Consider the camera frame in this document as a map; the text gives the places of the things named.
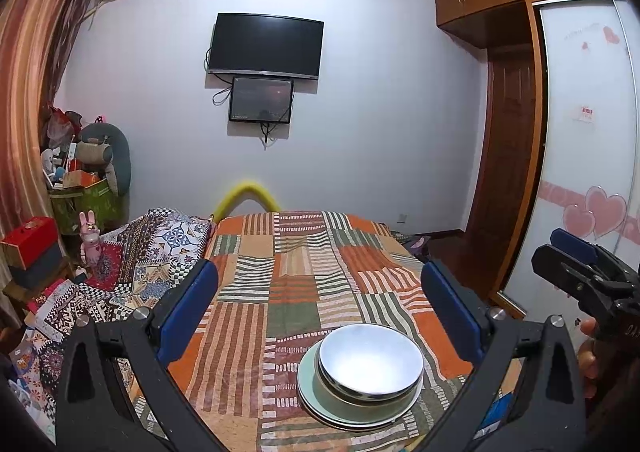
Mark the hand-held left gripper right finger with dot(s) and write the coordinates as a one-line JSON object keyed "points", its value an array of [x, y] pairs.
{"points": [[450, 312]]}

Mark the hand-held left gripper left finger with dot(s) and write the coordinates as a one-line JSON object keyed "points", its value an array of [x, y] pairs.
{"points": [[192, 307]]}

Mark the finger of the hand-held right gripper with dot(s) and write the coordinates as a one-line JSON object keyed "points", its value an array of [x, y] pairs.
{"points": [[570, 277], [572, 242]]}

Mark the white bowl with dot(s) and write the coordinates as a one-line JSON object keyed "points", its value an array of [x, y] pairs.
{"points": [[370, 357]]}

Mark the pale green plate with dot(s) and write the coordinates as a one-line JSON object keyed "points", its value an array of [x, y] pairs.
{"points": [[306, 392]]}

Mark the person's right hand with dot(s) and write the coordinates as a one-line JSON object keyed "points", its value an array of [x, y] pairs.
{"points": [[590, 362]]}

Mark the white heart-print wardrobe door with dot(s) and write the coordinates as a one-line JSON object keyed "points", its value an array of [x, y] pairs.
{"points": [[585, 172]]}

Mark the dark shoes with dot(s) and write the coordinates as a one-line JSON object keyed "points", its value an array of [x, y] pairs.
{"points": [[415, 246]]}

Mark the patterned quilt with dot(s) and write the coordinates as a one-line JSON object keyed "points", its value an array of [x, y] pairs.
{"points": [[135, 257]]}

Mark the striped patchwork blanket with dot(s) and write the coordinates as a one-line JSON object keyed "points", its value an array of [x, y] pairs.
{"points": [[285, 292]]}

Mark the brown wooden door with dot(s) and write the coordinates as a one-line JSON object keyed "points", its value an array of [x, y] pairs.
{"points": [[507, 172]]}

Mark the pink rabbit toy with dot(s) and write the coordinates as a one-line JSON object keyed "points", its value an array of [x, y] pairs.
{"points": [[91, 242]]}

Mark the red and white label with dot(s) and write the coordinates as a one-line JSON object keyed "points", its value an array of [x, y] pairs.
{"points": [[585, 114]]}

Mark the yellow foam tube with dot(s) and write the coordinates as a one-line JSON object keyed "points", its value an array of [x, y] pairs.
{"points": [[247, 189]]}

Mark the green storage box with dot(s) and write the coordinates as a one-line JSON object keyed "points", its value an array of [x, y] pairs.
{"points": [[92, 207]]}

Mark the dark grey box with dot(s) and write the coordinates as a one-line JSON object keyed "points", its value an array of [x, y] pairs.
{"points": [[42, 269]]}

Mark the grey plush toy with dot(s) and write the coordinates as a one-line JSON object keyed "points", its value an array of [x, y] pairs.
{"points": [[112, 152]]}

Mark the red box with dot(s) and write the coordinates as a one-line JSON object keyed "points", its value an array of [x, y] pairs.
{"points": [[30, 239]]}

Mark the red plastic bag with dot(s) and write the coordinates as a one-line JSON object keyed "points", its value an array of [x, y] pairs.
{"points": [[60, 127]]}

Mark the striped orange curtain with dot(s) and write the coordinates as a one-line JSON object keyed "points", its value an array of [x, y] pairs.
{"points": [[30, 82]]}

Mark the white wall socket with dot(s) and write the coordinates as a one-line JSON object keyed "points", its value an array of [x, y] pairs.
{"points": [[402, 218]]}

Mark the small black wall monitor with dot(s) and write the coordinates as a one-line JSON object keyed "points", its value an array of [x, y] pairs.
{"points": [[261, 100]]}

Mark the black wall television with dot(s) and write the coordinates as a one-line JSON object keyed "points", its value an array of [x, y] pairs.
{"points": [[265, 46]]}

